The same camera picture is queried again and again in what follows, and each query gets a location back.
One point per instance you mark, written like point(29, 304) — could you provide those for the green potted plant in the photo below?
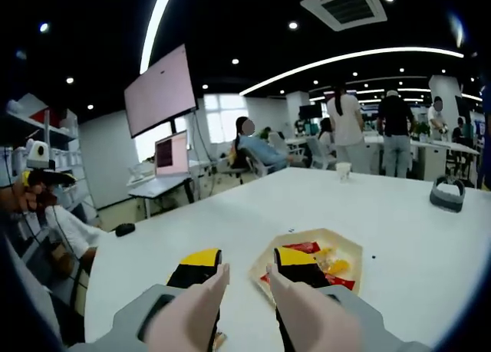
point(423, 131)

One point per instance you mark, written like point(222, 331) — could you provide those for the curved ceiling light strip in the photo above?
point(153, 14)
point(383, 50)

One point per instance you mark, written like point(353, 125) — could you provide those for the ceiling air conditioner vent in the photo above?
point(345, 7)

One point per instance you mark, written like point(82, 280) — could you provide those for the white office chair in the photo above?
point(314, 152)
point(255, 166)

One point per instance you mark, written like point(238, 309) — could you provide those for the black computer mouse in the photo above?
point(125, 229)

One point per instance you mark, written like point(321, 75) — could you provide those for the pink food tongs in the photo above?
point(184, 317)

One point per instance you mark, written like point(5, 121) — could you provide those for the person's left hand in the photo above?
point(27, 198)

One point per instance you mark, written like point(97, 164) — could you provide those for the dark red food bar packet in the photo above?
point(303, 247)

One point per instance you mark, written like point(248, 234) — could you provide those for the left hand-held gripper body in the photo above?
point(40, 156)

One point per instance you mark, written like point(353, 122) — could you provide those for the beige hexagonal container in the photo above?
point(345, 238)

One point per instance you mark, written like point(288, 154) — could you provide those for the white paper cup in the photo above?
point(344, 172)

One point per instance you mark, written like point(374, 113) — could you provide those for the orange brown food bar packet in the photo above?
point(339, 281)

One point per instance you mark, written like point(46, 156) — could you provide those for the large display screen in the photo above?
point(161, 91)

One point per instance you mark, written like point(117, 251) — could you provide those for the white storage shelf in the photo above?
point(65, 137)

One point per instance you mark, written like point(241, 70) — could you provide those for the white office desk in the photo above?
point(433, 152)

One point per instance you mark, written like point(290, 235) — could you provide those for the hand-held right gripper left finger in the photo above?
point(190, 275)

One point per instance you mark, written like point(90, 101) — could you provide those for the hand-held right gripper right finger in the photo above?
point(303, 275)

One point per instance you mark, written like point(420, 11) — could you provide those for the yellow cake food packet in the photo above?
point(333, 260)

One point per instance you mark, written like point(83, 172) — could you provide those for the white laptop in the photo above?
point(170, 152)

